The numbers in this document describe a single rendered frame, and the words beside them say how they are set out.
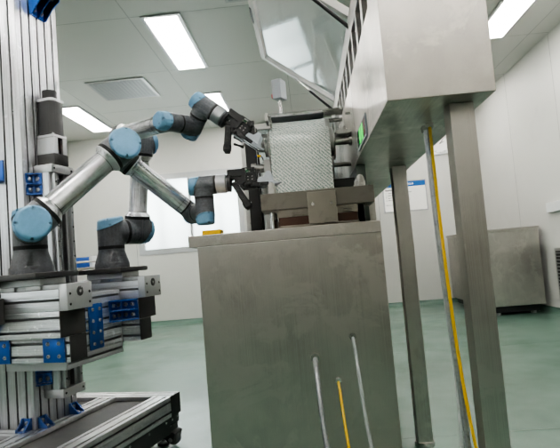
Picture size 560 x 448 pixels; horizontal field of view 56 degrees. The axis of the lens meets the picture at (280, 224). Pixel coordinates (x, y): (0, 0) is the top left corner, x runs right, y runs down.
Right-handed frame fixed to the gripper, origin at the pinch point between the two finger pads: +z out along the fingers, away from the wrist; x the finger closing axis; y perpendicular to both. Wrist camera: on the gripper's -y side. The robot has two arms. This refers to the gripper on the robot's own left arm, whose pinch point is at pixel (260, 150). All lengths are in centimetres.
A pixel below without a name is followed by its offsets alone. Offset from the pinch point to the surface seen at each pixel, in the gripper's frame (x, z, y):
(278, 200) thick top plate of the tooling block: -24.5, 20.2, -13.6
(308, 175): -4.8, 21.9, 2.0
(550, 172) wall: 343, 193, 191
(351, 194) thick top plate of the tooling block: -24.5, 40.0, 2.8
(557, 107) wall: 312, 155, 236
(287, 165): -4.8, 13.1, 0.6
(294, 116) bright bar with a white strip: 25.8, -1.4, 24.7
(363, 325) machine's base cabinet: -30, 68, -32
